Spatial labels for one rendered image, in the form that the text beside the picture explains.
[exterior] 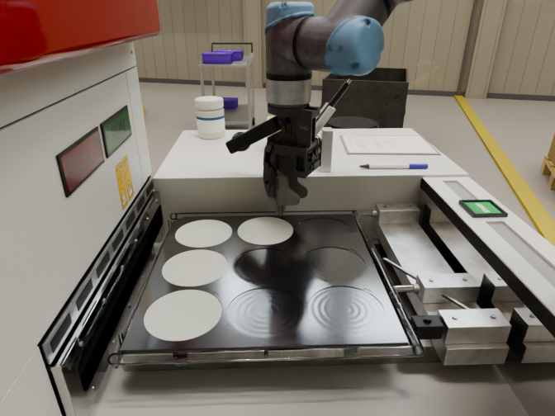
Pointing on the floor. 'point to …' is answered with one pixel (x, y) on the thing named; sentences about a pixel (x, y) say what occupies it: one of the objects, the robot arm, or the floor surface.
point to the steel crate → (370, 96)
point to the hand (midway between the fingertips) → (277, 208)
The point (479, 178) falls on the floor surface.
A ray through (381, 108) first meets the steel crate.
